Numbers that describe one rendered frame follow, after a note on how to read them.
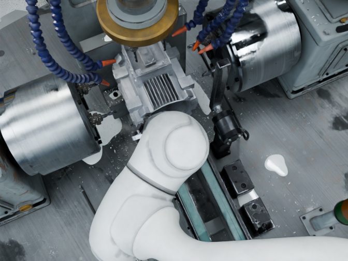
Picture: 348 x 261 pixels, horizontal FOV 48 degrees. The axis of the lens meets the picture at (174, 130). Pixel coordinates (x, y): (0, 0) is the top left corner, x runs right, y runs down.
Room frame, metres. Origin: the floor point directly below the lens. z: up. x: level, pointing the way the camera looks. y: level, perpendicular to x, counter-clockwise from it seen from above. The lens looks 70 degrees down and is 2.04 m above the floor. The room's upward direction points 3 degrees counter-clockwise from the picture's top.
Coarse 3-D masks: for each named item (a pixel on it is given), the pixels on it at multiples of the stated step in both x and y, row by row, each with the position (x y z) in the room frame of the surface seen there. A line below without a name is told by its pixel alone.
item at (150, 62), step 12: (144, 48) 0.56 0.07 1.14; (156, 48) 0.57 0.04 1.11; (132, 60) 0.54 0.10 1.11; (144, 60) 0.53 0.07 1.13; (156, 60) 0.54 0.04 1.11; (168, 60) 0.52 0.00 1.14; (132, 72) 0.50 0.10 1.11; (144, 72) 0.48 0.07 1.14; (156, 72) 0.49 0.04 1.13; (168, 72) 0.50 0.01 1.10
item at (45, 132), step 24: (24, 96) 0.43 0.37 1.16; (48, 96) 0.42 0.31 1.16; (72, 96) 0.42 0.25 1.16; (0, 120) 0.37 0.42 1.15; (24, 120) 0.36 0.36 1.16; (48, 120) 0.36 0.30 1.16; (72, 120) 0.36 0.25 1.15; (96, 120) 0.39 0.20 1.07; (24, 144) 0.31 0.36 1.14; (48, 144) 0.31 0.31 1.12; (72, 144) 0.31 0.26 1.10; (96, 144) 0.32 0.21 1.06; (24, 168) 0.27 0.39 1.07; (48, 168) 0.27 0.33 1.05
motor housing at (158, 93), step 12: (168, 48) 0.61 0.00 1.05; (180, 72) 0.52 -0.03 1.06; (120, 84) 0.51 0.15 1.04; (132, 84) 0.49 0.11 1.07; (144, 84) 0.48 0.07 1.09; (156, 84) 0.47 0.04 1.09; (168, 84) 0.47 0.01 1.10; (132, 96) 0.46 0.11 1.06; (144, 96) 0.45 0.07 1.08; (156, 96) 0.43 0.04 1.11; (168, 96) 0.44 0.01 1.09; (180, 96) 0.44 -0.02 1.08; (156, 108) 0.41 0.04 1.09; (168, 108) 0.47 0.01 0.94; (180, 108) 0.46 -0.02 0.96; (192, 108) 0.44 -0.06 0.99
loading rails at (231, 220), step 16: (208, 160) 0.30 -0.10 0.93; (208, 176) 0.26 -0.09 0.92; (224, 176) 0.28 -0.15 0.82; (208, 192) 0.22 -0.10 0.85; (224, 192) 0.21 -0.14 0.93; (176, 208) 0.18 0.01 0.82; (192, 208) 0.17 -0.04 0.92; (224, 208) 0.16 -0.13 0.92; (192, 224) 0.12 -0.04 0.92; (208, 224) 0.13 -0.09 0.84; (224, 224) 0.12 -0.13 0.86; (240, 224) 0.11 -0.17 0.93; (208, 240) 0.08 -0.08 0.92
